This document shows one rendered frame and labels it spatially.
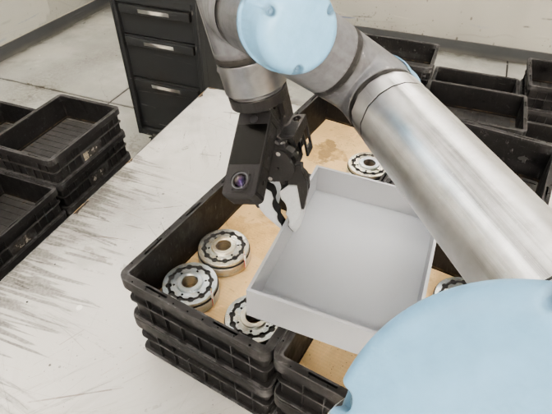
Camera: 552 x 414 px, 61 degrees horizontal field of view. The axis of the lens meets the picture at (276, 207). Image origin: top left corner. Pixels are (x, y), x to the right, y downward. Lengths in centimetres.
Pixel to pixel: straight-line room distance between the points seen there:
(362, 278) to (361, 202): 16
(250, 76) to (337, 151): 74
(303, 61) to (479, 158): 16
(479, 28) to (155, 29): 252
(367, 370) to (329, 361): 66
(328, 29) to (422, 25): 365
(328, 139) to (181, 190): 43
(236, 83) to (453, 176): 28
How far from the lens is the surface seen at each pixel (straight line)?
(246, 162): 55
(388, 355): 16
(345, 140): 130
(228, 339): 74
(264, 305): 58
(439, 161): 38
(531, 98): 238
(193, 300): 87
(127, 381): 99
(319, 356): 83
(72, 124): 218
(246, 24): 42
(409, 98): 43
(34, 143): 212
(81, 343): 107
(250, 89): 54
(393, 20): 409
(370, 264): 68
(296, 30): 41
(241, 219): 104
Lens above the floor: 154
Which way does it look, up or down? 42 degrees down
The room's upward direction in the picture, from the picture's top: straight up
